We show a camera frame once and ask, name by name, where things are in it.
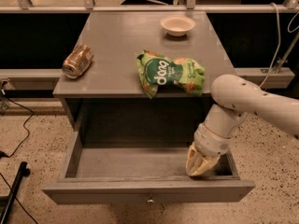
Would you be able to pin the white paper bowl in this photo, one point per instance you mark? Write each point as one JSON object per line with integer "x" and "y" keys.
{"x": 177, "y": 25}

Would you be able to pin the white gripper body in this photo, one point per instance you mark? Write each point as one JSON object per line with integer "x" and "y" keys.
{"x": 211, "y": 143}

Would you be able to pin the grey top drawer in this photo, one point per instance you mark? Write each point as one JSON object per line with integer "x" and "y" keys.
{"x": 142, "y": 174}

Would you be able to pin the green dang chip bag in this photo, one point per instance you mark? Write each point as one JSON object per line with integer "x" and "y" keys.
{"x": 156, "y": 70}

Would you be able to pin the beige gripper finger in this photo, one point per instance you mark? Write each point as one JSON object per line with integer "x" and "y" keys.
{"x": 194, "y": 160}
{"x": 204, "y": 163}

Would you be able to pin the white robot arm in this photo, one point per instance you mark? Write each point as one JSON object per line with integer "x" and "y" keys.
{"x": 234, "y": 98}

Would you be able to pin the grey drawer cabinet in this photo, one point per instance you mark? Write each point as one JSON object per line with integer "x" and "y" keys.
{"x": 107, "y": 104}

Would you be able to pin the metal railing frame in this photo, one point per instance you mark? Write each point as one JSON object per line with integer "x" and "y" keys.
{"x": 46, "y": 8}

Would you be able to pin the black stand leg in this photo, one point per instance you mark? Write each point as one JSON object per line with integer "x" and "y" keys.
{"x": 6, "y": 202}

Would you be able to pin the brown soda can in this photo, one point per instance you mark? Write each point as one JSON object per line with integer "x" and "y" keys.
{"x": 78, "y": 61}

